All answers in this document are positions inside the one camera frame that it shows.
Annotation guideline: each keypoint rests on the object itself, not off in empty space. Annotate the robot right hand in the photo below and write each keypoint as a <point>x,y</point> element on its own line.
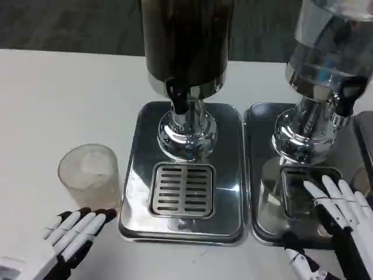
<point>344,210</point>

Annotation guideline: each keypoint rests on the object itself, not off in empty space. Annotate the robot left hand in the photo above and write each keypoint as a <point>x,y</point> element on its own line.
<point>70,233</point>

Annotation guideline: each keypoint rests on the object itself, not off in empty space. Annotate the clear ribbed glass cup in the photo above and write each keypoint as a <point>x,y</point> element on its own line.
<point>90,178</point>

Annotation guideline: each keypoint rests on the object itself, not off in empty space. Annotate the slotted grid of clear dispenser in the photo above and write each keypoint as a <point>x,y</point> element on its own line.
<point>294,192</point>

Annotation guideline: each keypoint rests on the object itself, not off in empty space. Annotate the steel tray under clear dispenser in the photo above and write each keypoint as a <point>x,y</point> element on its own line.
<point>268,204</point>

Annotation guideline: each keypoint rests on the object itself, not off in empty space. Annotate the steel tray under dark dispenser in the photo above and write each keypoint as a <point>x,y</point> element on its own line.
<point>137,189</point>

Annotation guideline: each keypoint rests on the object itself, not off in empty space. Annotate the black tap of clear dispenser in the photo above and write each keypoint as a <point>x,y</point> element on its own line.
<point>349,96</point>

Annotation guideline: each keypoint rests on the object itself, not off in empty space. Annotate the slotted grid of dark dispenser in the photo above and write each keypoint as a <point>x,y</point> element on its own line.
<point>182,191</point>

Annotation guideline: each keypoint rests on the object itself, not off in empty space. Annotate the clear drink dispenser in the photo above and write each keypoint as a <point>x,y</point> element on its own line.
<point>317,87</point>

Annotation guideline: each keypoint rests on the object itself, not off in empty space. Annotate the black tap of dark dispenser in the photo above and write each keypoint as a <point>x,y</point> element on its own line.
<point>178,97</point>

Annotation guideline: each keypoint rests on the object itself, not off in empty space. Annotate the dark drink dispenser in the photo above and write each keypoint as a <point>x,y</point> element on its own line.
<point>186,73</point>

